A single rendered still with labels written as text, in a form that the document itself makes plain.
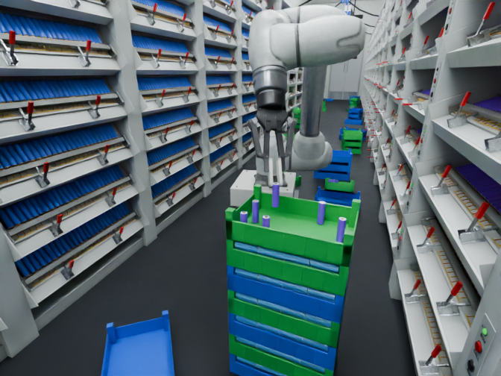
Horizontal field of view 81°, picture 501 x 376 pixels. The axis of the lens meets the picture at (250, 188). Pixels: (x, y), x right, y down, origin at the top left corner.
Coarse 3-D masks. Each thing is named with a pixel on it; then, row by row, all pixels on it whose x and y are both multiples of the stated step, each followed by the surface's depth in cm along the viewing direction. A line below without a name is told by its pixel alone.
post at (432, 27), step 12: (420, 0) 140; (444, 12) 139; (432, 24) 142; (444, 24) 141; (420, 36) 145; (432, 36) 144; (408, 60) 154; (408, 72) 152; (420, 72) 150; (432, 72) 149; (408, 84) 154; (420, 84) 152; (408, 120) 160; (396, 144) 166; (396, 156) 168; (384, 192) 179; (384, 216) 182
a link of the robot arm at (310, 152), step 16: (304, 16) 115; (304, 80) 132; (320, 80) 130; (304, 96) 136; (320, 96) 134; (304, 112) 140; (320, 112) 139; (304, 128) 144; (304, 144) 146; (320, 144) 146; (304, 160) 150; (320, 160) 150
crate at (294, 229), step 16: (256, 192) 87; (240, 208) 79; (272, 208) 89; (288, 208) 87; (304, 208) 85; (336, 208) 81; (352, 208) 78; (240, 224) 71; (256, 224) 81; (272, 224) 81; (288, 224) 81; (304, 224) 81; (336, 224) 81; (352, 224) 79; (240, 240) 73; (256, 240) 71; (272, 240) 69; (288, 240) 68; (304, 240) 66; (320, 240) 64; (352, 240) 61; (304, 256) 67; (320, 256) 66; (336, 256) 64
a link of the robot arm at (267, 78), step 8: (256, 72) 74; (264, 72) 73; (272, 72) 73; (280, 72) 73; (256, 80) 74; (264, 80) 73; (272, 80) 73; (280, 80) 73; (256, 88) 74; (264, 88) 73; (272, 88) 74; (280, 88) 74; (256, 96) 79
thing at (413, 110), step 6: (426, 84) 151; (408, 90) 155; (414, 90) 154; (420, 90) 151; (402, 96) 156; (408, 96) 156; (408, 102) 145; (414, 102) 139; (420, 102) 132; (426, 102) 102; (408, 108) 141; (414, 108) 125; (414, 114) 128; (420, 114) 112; (420, 120) 115
